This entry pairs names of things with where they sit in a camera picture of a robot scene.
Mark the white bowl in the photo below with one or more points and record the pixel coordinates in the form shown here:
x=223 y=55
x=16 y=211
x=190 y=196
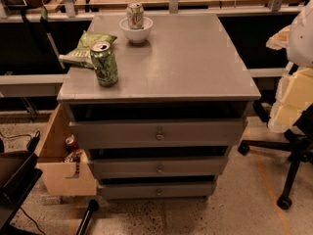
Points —
x=136 y=35

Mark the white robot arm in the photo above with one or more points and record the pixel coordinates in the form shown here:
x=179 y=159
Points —
x=300 y=40

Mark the black case on left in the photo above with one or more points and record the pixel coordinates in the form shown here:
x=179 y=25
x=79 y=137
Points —
x=18 y=175

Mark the middle grey drawer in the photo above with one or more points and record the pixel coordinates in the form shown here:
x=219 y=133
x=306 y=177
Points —
x=157 y=167

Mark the grey drawer cabinet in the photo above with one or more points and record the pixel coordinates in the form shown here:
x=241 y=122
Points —
x=188 y=68

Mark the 7up can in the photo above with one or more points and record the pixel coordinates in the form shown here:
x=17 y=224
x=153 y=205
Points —
x=135 y=15

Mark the wooden side box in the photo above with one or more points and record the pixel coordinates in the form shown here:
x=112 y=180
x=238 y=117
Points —
x=62 y=178

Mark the green soda can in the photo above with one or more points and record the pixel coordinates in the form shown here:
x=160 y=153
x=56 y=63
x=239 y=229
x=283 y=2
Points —
x=104 y=63

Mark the top grey drawer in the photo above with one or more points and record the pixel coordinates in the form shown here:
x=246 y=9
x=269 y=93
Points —
x=157 y=133

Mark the red can in box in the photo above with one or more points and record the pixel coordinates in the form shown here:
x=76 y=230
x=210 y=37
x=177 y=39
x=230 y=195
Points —
x=71 y=144

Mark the bottom grey drawer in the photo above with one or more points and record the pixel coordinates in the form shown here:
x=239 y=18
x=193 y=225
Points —
x=157 y=190

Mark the green chip bag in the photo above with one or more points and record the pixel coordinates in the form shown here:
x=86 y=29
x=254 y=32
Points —
x=80 y=56

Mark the grey drawer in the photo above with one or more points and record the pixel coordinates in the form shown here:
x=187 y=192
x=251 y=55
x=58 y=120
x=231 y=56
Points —
x=157 y=167
x=157 y=190
x=157 y=133

